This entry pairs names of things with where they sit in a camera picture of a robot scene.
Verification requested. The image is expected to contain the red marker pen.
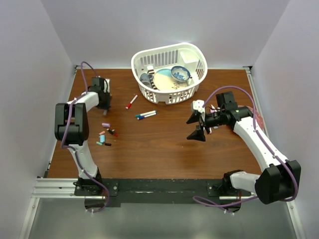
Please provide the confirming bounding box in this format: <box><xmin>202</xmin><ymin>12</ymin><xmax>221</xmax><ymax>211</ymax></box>
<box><xmin>126</xmin><ymin>95</ymin><xmax>138</xmax><ymax>110</ymax></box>

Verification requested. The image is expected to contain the blue highlighter cap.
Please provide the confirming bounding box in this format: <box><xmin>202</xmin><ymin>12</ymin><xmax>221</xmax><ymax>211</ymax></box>
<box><xmin>100</xmin><ymin>135</ymin><xmax>105</xmax><ymax>143</ymax></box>

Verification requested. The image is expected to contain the blue marker pen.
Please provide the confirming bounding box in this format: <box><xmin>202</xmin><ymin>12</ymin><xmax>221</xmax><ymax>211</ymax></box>
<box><xmin>137</xmin><ymin>113</ymin><xmax>157</xmax><ymax>120</ymax></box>

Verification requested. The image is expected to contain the green marker pen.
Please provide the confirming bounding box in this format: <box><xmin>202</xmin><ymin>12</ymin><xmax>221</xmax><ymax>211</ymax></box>
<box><xmin>135</xmin><ymin>110</ymin><xmax>157</xmax><ymax>118</ymax></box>

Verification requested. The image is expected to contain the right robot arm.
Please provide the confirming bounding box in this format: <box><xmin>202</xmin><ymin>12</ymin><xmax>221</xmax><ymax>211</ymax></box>
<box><xmin>187</xmin><ymin>92</ymin><xmax>301</xmax><ymax>205</ymax></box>

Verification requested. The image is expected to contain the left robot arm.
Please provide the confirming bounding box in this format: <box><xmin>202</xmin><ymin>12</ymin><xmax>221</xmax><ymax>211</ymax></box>
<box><xmin>54</xmin><ymin>77</ymin><xmax>111</xmax><ymax>195</ymax></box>

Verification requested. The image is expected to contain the blue patterned bowl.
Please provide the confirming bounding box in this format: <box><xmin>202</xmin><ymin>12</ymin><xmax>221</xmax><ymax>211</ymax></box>
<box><xmin>170</xmin><ymin>66</ymin><xmax>190</xmax><ymax>82</ymax></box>

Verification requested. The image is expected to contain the grey mug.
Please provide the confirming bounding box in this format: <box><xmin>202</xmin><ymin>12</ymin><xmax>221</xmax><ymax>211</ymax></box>
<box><xmin>140</xmin><ymin>73</ymin><xmax>154</xmax><ymax>88</ymax></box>

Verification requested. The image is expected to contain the cream and blue plate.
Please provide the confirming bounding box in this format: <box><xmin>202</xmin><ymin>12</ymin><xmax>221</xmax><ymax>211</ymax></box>
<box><xmin>154</xmin><ymin>69</ymin><xmax>187</xmax><ymax>91</ymax></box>

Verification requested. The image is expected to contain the white plastic basket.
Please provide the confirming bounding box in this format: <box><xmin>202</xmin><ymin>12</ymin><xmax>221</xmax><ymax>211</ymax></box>
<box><xmin>131</xmin><ymin>43</ymin><xmax>208</xmax><ymax>105</ymax></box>

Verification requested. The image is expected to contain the striped cup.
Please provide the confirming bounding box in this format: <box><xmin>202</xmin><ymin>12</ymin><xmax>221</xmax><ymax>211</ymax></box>
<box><xmin>147</xmin><ymin>65</ymin><xmax>157</xmax><ymax>90</ymax></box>

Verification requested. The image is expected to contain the pink dotted plate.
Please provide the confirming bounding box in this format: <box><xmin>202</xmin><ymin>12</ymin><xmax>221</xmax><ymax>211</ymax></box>
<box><xmin>247</xmin><ymin>106</ymin><xmax>265</xmax><ymax>130</ymax></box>

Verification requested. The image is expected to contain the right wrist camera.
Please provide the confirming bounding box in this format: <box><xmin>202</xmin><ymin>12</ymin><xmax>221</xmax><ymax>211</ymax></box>
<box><xmin>191</xmin><ymin>100</ymin><xmax>205</xmax><ymax>114</ymax></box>

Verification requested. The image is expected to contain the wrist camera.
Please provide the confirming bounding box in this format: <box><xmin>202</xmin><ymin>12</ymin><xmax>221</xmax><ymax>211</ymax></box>
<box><xmin>191</xmin><ymin>100</ymin><xmax>205</xmax><ymax>114</ymax></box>
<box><xmin>104</xmin><ymin>79</ymin><xmax>110</xmax><ymax>93</ymax></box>

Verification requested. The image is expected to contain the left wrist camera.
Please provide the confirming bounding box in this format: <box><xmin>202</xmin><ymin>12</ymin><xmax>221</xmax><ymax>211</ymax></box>
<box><xmin>104</xmin><ymin>79</ymin><xmax>110</xmax><ymax>93</ymax></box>

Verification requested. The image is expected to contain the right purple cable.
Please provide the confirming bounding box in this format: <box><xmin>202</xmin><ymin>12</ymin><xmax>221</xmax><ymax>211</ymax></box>
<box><xmin>193</xmin><ymin>86</ymin><xmax>299</xmax><ymax>207</ymax></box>

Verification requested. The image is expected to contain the purple cable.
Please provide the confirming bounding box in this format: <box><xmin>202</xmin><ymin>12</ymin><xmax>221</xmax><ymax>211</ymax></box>
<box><xmin>60</xmin><ymin>61</ymin><xmax>110</xmax><ymax>214</ymax></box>
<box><xmin>193</xmin><ymin>86</ymin><xmax>299</xmax><ymax>207</ymax></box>

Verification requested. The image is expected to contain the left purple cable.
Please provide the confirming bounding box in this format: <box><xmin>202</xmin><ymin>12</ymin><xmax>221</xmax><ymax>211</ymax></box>
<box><xmin>60</xmin><ymin>61</ymin><xmax>110</xmax><ymax>214</ymax></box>

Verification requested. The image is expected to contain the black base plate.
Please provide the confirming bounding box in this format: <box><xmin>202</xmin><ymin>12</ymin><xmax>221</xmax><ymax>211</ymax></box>
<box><xmin>74</xmin><ymin>178</ymin><xmax>252</xmax><ymax>209</ymax></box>

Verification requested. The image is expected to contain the aluminium frame rail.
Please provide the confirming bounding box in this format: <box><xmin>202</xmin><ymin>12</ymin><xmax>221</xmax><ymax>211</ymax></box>
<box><xmin>31</xmin><ymin>178</ymin><xmax>77</xmax><ymax>198</ymax></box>

